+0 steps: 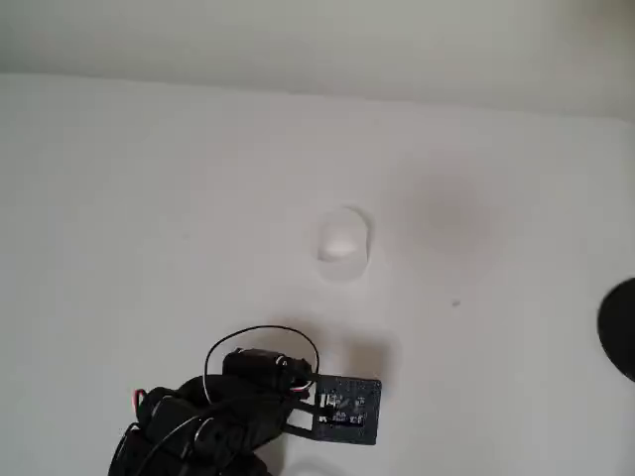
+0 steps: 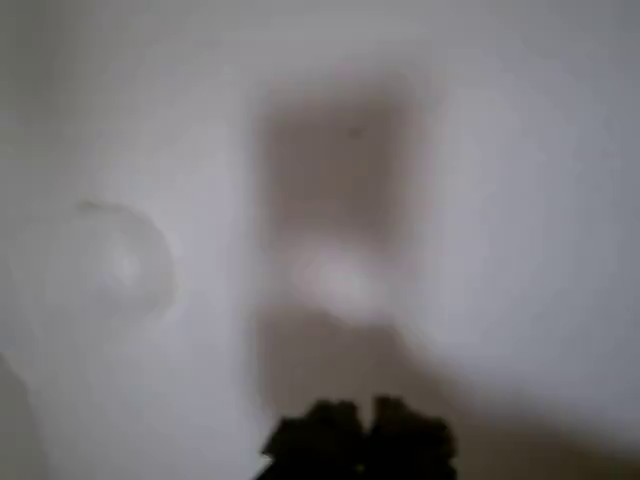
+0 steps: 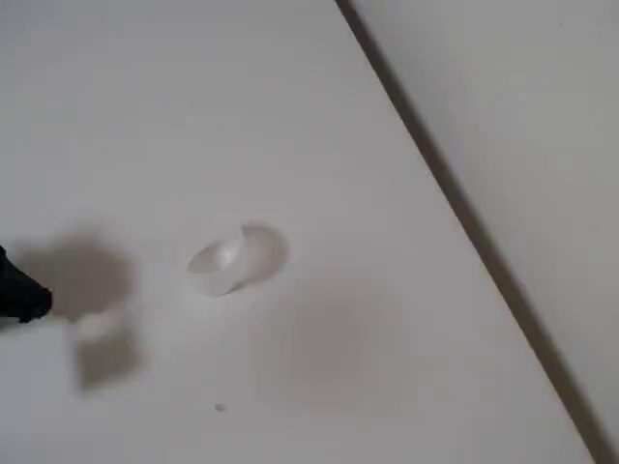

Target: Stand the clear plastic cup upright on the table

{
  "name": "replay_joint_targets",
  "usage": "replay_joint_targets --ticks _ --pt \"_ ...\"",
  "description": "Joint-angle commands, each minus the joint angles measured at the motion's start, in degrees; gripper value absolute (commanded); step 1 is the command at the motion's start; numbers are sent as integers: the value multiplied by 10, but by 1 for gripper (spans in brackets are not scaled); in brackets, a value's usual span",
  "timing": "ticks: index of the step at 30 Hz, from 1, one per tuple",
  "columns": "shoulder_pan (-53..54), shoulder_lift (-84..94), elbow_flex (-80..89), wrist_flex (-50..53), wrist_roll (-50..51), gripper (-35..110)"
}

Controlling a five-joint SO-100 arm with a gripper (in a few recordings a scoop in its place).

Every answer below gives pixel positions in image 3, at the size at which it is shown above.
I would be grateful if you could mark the small translucent plastic cup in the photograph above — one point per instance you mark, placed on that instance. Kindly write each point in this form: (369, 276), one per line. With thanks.
(237, 261)

